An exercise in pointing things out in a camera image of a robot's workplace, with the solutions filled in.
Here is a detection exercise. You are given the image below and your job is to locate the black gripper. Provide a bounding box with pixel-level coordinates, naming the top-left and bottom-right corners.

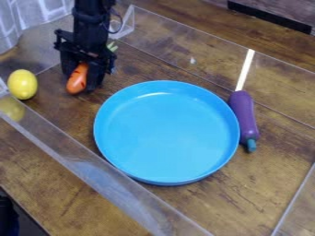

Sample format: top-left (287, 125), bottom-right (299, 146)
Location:
top-left (55, 12), bottom-right (117, 91)

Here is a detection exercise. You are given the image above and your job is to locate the orange toy carrot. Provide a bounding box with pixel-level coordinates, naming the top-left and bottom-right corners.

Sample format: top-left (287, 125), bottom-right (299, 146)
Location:
top-left (65, 41), bottom-right (120, 95)

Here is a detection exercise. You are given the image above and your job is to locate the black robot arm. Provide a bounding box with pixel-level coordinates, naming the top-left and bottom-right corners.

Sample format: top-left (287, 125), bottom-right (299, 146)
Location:
top-left (55, 0), bottom-right (117, 91)

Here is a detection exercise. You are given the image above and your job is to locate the yellow toy lemon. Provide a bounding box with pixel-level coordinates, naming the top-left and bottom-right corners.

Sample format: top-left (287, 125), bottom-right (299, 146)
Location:
top-left (8, 69), bottom-right (39, 100)

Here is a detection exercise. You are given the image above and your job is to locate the white grey curtain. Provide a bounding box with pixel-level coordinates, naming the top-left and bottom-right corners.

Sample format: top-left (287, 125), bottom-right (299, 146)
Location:
top-left (0, 0), bottom-right (73, 54)

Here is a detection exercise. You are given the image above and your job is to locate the blue round plate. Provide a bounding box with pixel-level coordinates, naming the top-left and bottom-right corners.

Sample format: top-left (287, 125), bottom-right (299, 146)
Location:
top-left (93, 80), bottom-right (240, 185)

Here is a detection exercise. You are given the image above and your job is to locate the purple toy eggplant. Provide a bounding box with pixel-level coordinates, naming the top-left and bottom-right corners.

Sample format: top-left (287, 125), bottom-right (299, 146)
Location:
top-left (228, 90), bottom-right (260, 152)

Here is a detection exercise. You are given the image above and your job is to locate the black bar in background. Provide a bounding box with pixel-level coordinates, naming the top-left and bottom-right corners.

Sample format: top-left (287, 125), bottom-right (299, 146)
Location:
top-left (228, 0), bottom-right (312, 35)

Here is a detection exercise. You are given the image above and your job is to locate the clear acrylic triangle bracket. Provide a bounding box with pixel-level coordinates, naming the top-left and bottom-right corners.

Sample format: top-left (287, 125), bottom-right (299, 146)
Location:
top-left (109, 5), bottom-right (133, 40)

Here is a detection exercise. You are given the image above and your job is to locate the clear acrylic barrier wall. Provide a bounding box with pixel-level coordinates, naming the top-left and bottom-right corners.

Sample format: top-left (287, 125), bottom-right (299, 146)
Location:
top-left (0, 0), bottom-right (315, 236)

